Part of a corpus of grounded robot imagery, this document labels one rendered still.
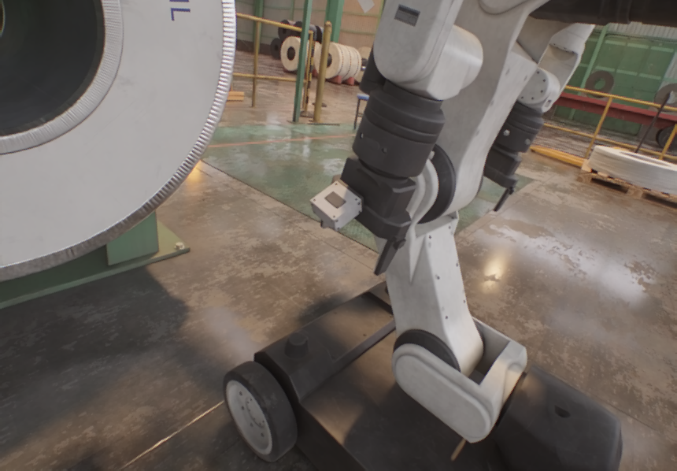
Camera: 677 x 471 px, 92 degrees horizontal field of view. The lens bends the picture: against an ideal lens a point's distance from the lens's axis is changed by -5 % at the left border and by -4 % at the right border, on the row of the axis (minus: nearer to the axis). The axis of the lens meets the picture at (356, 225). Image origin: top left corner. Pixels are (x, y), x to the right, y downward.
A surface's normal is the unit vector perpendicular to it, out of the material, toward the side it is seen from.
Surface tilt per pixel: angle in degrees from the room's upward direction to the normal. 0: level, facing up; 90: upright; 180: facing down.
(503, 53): 115
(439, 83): 102
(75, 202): 90
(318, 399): 0
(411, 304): 90
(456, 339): 46
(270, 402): 31
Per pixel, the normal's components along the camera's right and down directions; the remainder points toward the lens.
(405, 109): 0.05, -0.24
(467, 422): -0.65, 0.22
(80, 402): 0.17, -0.89
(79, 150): 0.76, 0.39
